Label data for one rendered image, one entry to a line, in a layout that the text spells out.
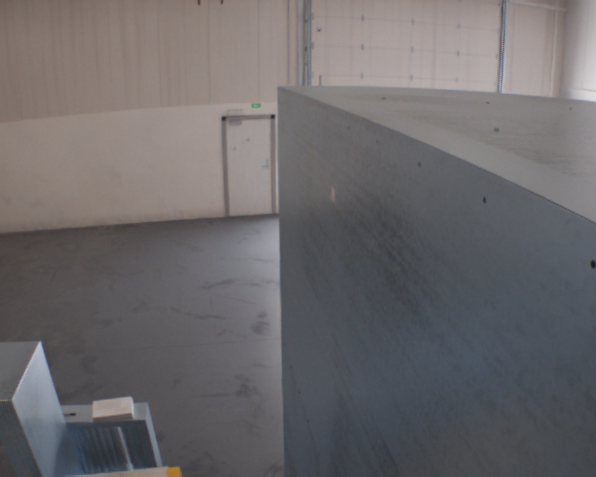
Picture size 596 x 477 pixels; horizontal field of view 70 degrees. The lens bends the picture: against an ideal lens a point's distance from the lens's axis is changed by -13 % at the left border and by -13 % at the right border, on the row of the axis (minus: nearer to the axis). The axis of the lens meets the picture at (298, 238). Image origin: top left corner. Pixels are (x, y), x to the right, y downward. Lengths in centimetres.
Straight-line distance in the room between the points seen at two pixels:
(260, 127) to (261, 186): 127
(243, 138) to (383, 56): 344
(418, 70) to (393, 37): 92
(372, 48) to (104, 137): 586
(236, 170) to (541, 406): 990
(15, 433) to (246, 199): 812
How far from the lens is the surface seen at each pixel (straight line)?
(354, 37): 1038
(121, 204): 1054
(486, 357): 55
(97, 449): 431
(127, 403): 397
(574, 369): 43
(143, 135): 1015
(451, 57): 1127
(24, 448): 332
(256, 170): 1027
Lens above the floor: 331
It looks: 21 degrees down
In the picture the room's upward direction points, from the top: straight up
